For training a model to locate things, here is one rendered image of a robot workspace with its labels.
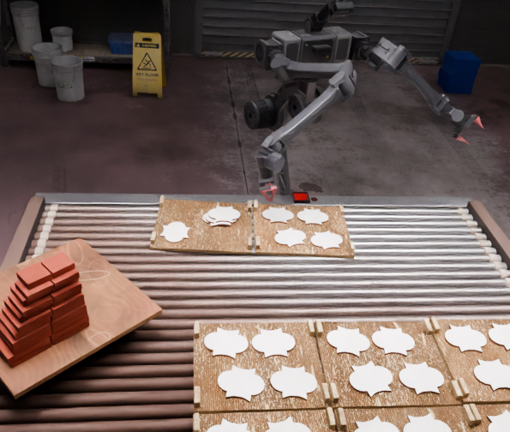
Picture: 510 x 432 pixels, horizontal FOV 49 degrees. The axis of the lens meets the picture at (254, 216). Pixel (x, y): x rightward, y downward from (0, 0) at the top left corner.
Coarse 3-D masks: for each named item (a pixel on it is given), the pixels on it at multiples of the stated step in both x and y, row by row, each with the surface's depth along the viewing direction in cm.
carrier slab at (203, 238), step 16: (160, 208) 246; (176, 208) 247; (192, 208) 248; (208, 208) 249; (240, 208) 250; (160, 224) 237; (192, 224) 238; (208, 224) 239; (240, 224) 241; (160, 240) 228; (192, 240) 229; (208, 240) 230; (224, 240) 231; (240, 240) 232
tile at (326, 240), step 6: (318, 234) 237; (324, 234) 238; (330, 234) 238; (336, 234) 238; (312, 240) 234; (318, 240) 234; (324, 240) 234; (330, 240) 235; (336, 240) 235; (342, 240) 235; (318, 246) 231; (324, 246) 231; (330, 246) 231; (336, 246) 232
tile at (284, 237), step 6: (282, 234) 236; (288, 234) 236; (294, 234) 236; (300, 234) 237; (276, 240) 232; (282, 240) 232; (288, 240) 232; (294, 240) 233; (300, 240) 233; (288, 246) 230
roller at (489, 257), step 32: (32, 256) 216; (128, 256) 220; (160, 256) 222; (192, 256) 223; (224, 256) 225; (256, 256) 226; (288, 256) 228; (384, 256) 232; (416, 256) 234; (448, 256) 235; (480, 256) 237
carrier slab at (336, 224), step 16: (288, 208) 253; (320, 208) 255; (336, 208) 256; (256, 224) 242; (272, 224) 243; (288, 224) 243; (304, 224) 244; (336, 224) 246; (272, 240) 233; (304, 240) 235; (320, 256) 229; (336, 256) 229; (352, 256) 229
